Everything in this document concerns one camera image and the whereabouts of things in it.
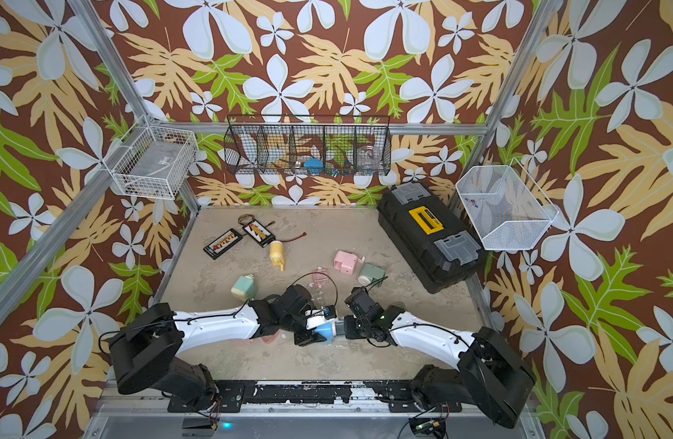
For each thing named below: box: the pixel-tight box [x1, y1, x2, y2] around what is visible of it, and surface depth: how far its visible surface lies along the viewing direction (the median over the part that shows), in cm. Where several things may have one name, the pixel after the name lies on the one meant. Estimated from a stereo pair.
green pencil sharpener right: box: [357, 262, 386, 288], surface depth 96 cm
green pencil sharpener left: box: [230, 272, 257, 301], surface depth 90 cm
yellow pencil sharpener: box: [269, 240, 285, 272], surface depth 100 cm
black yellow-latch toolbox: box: [375, 182, 487, 295], surface depth 93 cm
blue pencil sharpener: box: [313, 321, 334, 345], surface depth 80 cm
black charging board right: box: [242, 218, 277, 248], surface depth 113 cm
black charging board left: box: [202, 227, 244, 261], surface depth 109 cm
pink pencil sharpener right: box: [333, 249, 365, 276], surface depth 100 cm
